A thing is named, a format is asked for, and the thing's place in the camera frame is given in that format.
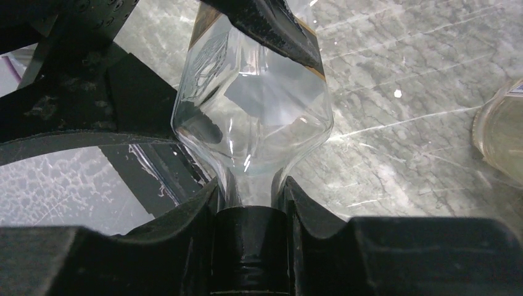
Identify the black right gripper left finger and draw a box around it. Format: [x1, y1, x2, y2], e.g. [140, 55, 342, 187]
[1, 181, 217, 295]

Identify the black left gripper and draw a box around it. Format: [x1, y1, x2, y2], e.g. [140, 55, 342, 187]
[1, 0, 176, 165]

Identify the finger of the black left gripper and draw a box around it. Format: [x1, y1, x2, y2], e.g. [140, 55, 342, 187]
[201, 0, 325, 78]

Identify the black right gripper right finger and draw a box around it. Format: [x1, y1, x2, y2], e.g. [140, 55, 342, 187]
[284, 178, 522, 295]

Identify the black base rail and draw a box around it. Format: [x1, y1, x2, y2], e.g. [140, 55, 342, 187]
[100, 144, 211, 218]

